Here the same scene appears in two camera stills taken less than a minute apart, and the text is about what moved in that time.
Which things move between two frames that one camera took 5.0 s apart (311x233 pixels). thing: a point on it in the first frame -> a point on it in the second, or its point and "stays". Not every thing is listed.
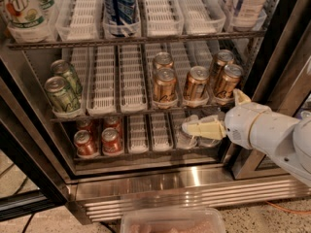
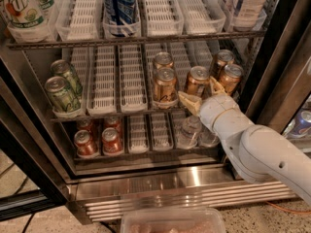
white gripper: (241, 124) -> (216, 108)
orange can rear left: (163, 60) stays
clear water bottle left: (185, 140) stays
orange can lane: (197, 81) stays
